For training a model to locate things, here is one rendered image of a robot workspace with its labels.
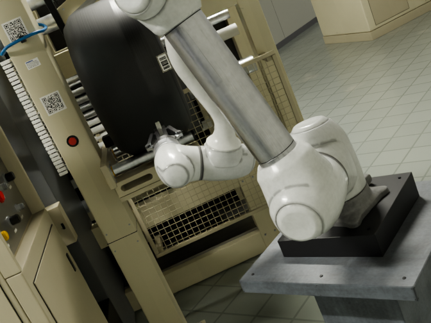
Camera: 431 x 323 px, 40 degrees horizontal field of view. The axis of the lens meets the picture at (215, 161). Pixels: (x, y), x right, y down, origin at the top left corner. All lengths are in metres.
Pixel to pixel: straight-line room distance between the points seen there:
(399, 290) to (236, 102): 0.56
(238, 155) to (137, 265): 0.94
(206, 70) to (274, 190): 0.31
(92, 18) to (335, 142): 1.05
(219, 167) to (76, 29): 0.79
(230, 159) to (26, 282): 0.67
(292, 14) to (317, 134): 7.97
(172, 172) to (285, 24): 7.68
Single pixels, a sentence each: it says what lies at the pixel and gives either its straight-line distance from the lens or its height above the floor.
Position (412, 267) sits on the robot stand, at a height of 0.65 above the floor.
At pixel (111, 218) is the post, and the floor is 0.71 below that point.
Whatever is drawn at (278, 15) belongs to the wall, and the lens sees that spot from 9.09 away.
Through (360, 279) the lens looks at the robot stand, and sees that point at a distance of 1.47.
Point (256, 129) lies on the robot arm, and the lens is 1.32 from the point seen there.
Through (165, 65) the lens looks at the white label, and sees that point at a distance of 2.06.
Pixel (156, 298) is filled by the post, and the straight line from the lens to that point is 2.54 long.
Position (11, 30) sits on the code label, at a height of 1.52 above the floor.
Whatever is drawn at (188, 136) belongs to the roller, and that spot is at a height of 0.91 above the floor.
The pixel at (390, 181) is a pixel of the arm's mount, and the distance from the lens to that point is 1.71.
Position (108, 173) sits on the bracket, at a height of 0.91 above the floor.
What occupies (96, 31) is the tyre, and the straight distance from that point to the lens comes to 2.12.
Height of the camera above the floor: 1.44
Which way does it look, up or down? 17 degrees down
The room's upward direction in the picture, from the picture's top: 24 degrees counter-clockwise
